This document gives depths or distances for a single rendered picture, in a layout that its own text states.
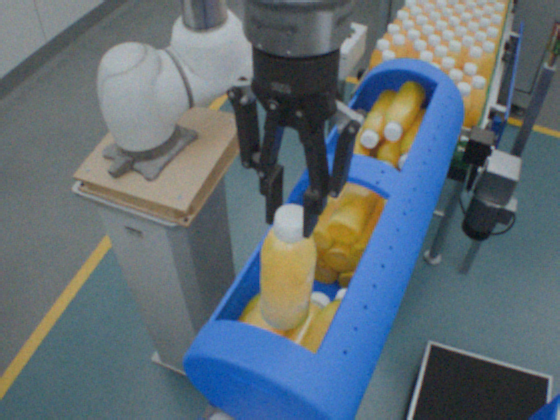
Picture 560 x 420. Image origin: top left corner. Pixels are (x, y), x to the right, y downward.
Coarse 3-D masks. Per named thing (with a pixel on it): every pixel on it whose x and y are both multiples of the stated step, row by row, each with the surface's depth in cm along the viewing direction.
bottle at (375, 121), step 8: (384, 96) 125; (392, 96) 124; (376, 104) 123; (384, 104) 122; (376, 112) 120; (384, 112) 120; (368, 120) 119; (376, 120) 118; (384, 120) 118; (368, 128) 118; (376, 128) 117; (384, 128) 118; (384, 136) 119
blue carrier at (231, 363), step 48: (432, 96) 111; (432, 144) 102; (384, 192) 89; (432, 192) 99; (384, 240) 83; (240, 288) 91; (336, 288) 106; (384, 288) 80; (240, 336) 69; (336, 336) 71; (384, 336) 80; (240, 384) 71; (288, 384) 64; (336, 384) 68
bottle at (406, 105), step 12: (408, 84) 121; (420, 84) 121; (396, 96) 119; (408, 96) 117; (420, 96) 119; (396, 108) 114; (408, 108) 114; (420, 108) 119; (396, 120) 113; (408, 120) 113
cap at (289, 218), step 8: (280, 208) 57; (288, 208) 58; (296, 208) 58; (280, 216) 57; (288, 216) 57; (296, 216) 57; (280, 224) 56; (288, 224) 56; (296, 224) 56; (280, 232) 56; (288, 232) 56; (296, 232) 56
